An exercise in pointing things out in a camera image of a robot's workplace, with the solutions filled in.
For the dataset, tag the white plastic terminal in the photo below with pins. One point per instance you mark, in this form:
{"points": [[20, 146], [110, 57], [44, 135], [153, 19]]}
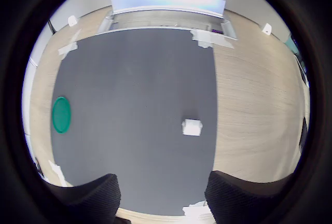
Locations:
{"points": [[192, 127]]}

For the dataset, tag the round green lid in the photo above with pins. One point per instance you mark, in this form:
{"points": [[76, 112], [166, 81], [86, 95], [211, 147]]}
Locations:
{"points": [[61, 115]]}

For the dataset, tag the wide white tape piece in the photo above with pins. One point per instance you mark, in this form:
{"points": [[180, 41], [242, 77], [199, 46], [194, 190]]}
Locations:
{"points": [[197, 212]]}

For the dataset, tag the dark grey mat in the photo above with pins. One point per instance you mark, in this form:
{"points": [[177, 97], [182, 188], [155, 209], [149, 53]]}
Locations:
{"points": [[135, 104]]}

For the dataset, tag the crossed white tape piece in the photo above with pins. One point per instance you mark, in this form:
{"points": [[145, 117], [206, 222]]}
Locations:
{"points": [[68, 49]]}

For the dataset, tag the long white tape piece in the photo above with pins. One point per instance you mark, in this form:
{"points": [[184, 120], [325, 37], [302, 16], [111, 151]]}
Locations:
{"points": [[210, 38]]}

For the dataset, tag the small white bracket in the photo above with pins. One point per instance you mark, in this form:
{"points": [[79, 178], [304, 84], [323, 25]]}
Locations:
{"points": [[72, 21], [266, 28]]}

